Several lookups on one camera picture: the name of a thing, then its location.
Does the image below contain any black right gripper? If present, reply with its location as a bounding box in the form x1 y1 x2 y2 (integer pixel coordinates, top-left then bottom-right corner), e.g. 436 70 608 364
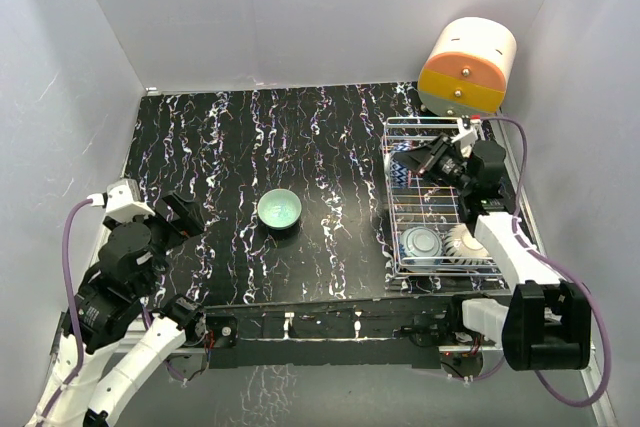
393 134 474 194

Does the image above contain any white bowl black striped outside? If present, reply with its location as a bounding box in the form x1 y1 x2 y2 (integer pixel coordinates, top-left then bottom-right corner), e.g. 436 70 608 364
443 224 490 266

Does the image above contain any red patterned bowl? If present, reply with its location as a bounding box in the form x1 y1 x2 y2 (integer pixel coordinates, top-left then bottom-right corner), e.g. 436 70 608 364
387 151 413 188

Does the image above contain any blue white patterned bowl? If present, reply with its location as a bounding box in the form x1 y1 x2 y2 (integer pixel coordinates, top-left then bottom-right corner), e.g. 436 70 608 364
399 226 443 267

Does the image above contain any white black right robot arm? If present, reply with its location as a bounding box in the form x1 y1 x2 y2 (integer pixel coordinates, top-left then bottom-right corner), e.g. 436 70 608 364
391 134 591 371

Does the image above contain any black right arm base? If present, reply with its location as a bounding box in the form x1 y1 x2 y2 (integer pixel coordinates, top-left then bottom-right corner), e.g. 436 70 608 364
392 313 502 356

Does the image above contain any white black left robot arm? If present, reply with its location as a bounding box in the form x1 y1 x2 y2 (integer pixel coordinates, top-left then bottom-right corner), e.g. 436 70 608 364
28 181 207 426

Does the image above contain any celadon green bowl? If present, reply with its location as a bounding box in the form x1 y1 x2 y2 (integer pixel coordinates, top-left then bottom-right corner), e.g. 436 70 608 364
257 189 302 230

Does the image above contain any round pastel drawer cabinet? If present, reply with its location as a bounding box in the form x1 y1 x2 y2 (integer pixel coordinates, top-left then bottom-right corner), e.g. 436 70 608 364
417 17 517 117

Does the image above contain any black marble table mat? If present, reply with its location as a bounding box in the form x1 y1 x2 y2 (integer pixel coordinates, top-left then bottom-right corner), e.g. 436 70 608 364
123 82 507 307

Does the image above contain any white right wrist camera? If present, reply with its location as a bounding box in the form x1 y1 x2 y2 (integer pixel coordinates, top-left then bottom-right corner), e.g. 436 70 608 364
451 116 481 158

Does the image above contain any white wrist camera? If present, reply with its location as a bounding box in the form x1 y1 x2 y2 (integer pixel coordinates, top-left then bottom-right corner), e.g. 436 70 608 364
451 116 481 158
105 178 155 223

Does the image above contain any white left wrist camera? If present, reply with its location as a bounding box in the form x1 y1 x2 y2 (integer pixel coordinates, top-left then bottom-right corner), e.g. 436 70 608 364
105 178 155 223

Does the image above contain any white wire dish rack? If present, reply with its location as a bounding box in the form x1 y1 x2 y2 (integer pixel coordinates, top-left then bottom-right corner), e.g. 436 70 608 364
381 117 509 279

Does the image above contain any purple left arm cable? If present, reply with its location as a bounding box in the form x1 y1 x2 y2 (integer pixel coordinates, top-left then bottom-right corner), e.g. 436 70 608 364
29 195 107 423

